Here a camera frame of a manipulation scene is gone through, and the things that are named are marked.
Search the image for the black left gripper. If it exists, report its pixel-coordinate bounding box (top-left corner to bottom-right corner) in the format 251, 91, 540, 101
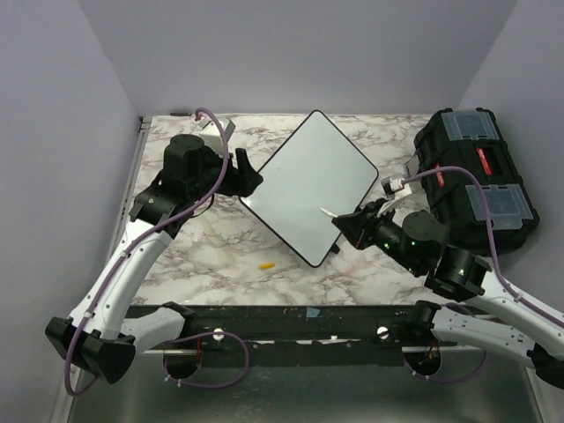
189, 144, 263, 202

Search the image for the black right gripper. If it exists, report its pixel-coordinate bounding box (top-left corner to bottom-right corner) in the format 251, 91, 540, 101
333, 197, 422, 274

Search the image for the white whiteboard marker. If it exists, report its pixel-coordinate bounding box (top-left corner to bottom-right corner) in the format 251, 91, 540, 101
319, 207, 338, 219

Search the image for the white whiteboard with black frame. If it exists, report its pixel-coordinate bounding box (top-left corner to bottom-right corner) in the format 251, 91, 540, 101
240, 110, 379, 268

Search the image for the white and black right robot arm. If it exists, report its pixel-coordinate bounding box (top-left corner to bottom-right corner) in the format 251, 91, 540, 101
330, 199, 563, 388

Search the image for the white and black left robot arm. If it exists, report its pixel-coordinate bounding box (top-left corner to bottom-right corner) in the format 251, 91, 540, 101
45, 134, 263, 386

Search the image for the blue tape piece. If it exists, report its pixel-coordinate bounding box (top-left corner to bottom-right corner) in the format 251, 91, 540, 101
306, 307, 321, 319

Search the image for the black plastic toolbox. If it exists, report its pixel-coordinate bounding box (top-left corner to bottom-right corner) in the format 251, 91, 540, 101
414, 108, 539, 256

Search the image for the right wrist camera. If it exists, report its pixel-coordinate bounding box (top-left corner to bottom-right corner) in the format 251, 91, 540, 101
378, 176, 412, 216

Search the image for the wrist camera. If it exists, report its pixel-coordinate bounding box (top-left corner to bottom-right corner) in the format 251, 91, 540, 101
378, 176, 412, 216
197, 117, 236, 156

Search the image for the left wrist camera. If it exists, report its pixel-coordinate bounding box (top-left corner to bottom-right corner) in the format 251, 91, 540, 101
197, 117, 236, 156

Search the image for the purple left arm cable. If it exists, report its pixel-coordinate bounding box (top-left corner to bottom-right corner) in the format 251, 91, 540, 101
63, 107, 250, 397

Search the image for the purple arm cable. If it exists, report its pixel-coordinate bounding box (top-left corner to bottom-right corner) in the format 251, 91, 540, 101
398, 166, 564, 384
63, 107, 250, 397

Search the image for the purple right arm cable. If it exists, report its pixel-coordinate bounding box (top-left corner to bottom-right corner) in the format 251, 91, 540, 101
398, 166, 564, 384

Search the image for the aluminium frame profile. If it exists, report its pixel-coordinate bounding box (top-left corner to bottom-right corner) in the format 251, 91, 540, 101
48, 116, 153, 423

